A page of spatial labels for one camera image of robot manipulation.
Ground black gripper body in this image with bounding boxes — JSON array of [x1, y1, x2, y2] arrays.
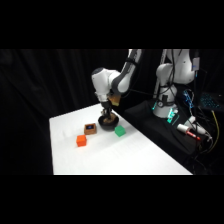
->
[[99, 96, 116, 114]]

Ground black bowl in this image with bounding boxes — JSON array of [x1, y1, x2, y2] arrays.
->
[[97, 113, 120, 131]]

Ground green cube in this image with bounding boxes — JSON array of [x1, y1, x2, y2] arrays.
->
[[114, 125, 126, 138]]

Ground wooden box with blue top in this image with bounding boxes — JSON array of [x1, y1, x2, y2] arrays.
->
[[83, 122, 98, 136]]

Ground orange cube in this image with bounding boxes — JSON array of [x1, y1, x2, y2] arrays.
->
[[75, 134, 89, 148]]

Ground black robot stand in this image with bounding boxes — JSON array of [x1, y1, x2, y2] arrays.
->
[[123, 97, 202, 158]]

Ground white cylinder with red tip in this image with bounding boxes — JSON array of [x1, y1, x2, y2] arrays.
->
[[176, 123, 202, 142]]

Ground white box on pole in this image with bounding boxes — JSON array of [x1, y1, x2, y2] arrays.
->
[[192, 56, 201, 72]]

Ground blue lit keyboard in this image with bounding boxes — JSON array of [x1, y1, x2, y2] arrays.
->
[[199, 92, 222, 111]]

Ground tan wrist camera mount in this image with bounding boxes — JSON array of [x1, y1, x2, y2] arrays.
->
[[109, 94, 122, 107]]

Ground blue cable bundle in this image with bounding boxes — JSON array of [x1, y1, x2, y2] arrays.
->
[[182, 89, 196, 110]]

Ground yellow cable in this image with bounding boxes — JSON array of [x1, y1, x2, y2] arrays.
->
[[207, 109, 221, 154]]

